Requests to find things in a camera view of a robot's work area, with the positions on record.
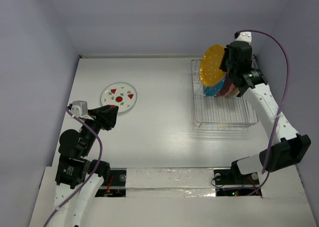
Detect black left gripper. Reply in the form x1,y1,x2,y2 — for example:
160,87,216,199
81,104,118,154

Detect yellow dotted plate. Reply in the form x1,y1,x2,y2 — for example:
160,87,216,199
199,44,226,87

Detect white watermelon pattern plate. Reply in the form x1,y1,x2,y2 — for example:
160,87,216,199
100,82,138,115

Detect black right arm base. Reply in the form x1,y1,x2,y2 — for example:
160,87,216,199
213,169,260,186

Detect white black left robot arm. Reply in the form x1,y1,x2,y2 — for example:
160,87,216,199
44,101,119,227

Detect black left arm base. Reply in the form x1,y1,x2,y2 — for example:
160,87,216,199
95,168,127,198

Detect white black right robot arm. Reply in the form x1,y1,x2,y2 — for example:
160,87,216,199
220,39,311,183

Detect maroon dotted plate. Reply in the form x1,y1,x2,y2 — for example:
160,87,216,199
216,74,234,97

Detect pink plate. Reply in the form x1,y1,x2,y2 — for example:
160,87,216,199
226,86,240,97

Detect blue dotted plate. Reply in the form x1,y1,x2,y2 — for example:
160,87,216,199
203,76,226,97

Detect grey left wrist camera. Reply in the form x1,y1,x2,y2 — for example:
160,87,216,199
69,101,89,118

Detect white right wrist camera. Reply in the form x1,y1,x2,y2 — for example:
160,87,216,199
234,31,252,45

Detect clear wire dish rack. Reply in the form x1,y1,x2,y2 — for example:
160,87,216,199
190,59,259,131

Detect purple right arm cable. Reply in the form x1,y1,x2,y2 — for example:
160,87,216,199
238,29,291,197

